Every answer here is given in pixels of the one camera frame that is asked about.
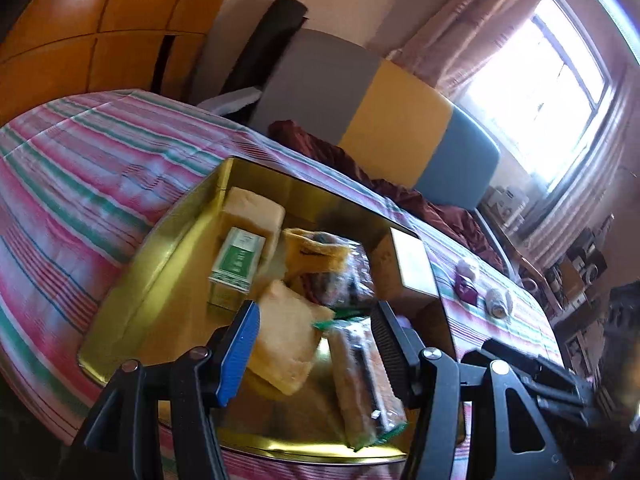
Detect cream knitted sock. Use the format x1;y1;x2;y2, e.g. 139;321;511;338
485;288;513;320

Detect purple pouch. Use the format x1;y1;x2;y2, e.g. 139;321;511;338
454;273;478;307

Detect patterned snack packet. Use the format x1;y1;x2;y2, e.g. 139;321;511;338
314;318;408;452
298;242;375;309

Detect white cardboard box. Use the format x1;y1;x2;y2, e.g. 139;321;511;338
369;228;439;313

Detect large yellow sponge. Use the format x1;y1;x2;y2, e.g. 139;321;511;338
248;280;334;396

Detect green white small box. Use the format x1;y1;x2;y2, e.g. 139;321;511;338
208;226;265;311

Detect small yellow sponge block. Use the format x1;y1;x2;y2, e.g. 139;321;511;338
217;186;285;266

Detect stereo shelf clutter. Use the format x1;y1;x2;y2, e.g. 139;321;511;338
479;184;616;321

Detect gold metal tray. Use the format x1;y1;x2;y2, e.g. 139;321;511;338
77;157;413;465

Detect dark red blanket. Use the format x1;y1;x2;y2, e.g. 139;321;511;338
267;120;506;273

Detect striped bed cover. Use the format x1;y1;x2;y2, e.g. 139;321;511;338
1;90;561;442

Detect grey yellow blue headboard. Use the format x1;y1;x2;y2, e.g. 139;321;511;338
248;28;500;210

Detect pink curtain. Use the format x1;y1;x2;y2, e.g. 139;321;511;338
387;0;541;99

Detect black rolled mat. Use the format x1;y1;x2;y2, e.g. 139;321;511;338
221;0;308;93

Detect wooden wardrobe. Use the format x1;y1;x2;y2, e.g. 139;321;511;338
1;0;224;122

